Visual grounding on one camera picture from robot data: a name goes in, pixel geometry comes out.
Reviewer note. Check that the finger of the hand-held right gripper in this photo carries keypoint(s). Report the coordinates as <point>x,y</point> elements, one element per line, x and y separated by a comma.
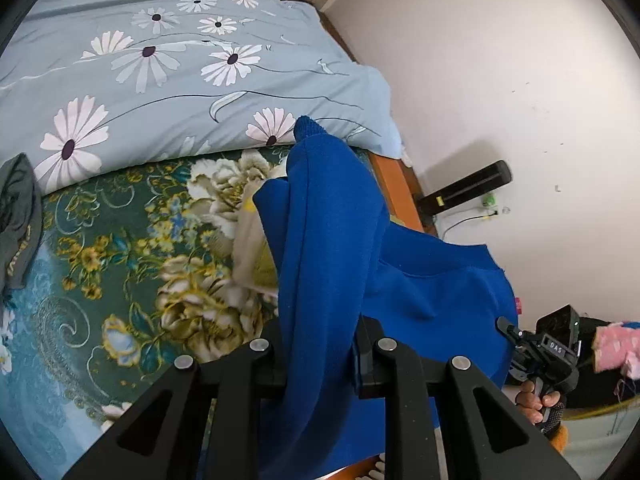
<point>510,329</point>

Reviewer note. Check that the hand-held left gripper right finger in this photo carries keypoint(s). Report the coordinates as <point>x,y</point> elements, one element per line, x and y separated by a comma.
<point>370,360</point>

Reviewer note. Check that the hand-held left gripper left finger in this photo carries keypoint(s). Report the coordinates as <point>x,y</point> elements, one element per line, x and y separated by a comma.
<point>274,360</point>

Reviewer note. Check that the blue sweater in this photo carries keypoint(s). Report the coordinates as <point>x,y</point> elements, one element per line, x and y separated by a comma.
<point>325,235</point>

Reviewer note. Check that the person's right hand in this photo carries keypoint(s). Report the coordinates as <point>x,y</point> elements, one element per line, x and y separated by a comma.
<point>532,402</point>

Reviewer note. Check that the pink plush garment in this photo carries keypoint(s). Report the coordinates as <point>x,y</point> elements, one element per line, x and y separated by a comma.
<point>615,347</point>

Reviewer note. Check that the beige folded cloth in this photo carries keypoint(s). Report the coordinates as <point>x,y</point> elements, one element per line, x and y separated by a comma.
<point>247,245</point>

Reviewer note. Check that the green plug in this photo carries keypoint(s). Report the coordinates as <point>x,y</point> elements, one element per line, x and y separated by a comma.
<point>490,201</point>

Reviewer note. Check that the black rectangular device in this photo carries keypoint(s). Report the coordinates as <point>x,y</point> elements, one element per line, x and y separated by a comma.
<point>465,187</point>

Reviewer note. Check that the teal floral blanket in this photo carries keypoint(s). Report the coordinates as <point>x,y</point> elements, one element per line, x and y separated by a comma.
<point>100,285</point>

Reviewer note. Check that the grey-blue daisy print quilt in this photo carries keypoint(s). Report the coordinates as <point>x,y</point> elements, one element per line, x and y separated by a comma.
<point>175,100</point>

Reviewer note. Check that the grey t-shirt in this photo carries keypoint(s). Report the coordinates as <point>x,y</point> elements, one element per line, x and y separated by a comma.
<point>20,210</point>

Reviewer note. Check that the wooden bed frame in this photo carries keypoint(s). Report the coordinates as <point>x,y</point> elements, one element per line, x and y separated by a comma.
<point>400,190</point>

